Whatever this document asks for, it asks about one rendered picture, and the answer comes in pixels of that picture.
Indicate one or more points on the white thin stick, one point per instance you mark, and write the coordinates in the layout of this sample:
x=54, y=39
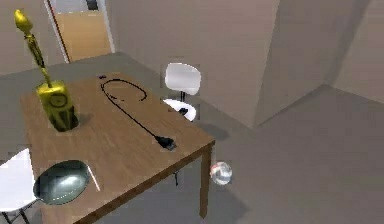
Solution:
x=94, y=179

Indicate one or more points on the white chair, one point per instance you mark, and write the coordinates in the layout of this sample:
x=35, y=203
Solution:
x=15, y=180
x=183, y=78

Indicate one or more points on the brown room door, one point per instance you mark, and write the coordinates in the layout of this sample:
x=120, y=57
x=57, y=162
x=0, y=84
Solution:
x=59, y=36

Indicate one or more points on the dark grey round pan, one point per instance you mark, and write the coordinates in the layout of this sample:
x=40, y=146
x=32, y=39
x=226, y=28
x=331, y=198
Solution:
x=61, y=182

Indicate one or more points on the brown wooden table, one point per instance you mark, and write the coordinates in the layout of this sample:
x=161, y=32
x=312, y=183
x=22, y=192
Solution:
x=120, y=140

